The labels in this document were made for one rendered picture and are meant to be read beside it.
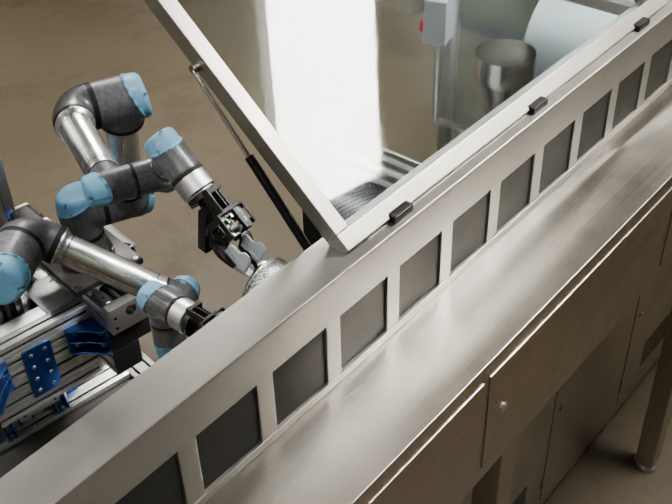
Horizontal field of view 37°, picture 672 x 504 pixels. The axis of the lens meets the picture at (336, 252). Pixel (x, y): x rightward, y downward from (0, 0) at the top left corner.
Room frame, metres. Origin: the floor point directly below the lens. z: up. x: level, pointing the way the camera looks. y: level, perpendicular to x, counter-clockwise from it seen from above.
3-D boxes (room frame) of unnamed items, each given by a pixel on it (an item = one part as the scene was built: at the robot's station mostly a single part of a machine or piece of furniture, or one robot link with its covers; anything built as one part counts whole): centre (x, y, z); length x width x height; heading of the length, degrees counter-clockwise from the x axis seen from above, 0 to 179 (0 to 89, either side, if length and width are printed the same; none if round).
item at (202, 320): (1.61, 0.27, 1.12); 0.12 x 0.08 x 0.09; 49
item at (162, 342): (1.73, 0.39, 1.01); 0.11 x 0.08 x 0.11; 172
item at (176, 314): (1.66, 0.33, 1.11); 0.08 x 0.05 x 0.08; 139
